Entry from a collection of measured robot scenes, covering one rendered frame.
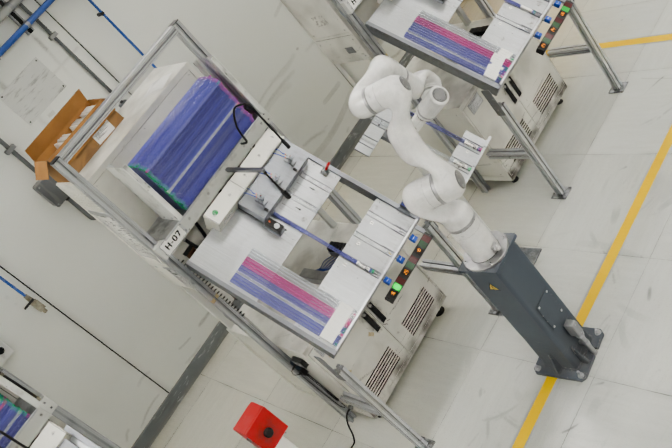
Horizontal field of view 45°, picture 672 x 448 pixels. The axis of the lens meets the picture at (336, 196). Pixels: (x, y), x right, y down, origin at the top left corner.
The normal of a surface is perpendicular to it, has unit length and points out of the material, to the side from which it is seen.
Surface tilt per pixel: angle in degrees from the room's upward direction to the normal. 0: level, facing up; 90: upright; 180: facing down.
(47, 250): 90
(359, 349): 90
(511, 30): 44
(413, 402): 0
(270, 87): 90
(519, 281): 90
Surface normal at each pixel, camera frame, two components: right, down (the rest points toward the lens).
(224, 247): 0.05, -0.41
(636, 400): -0.59, -0.64
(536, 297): 0.65, -0.02
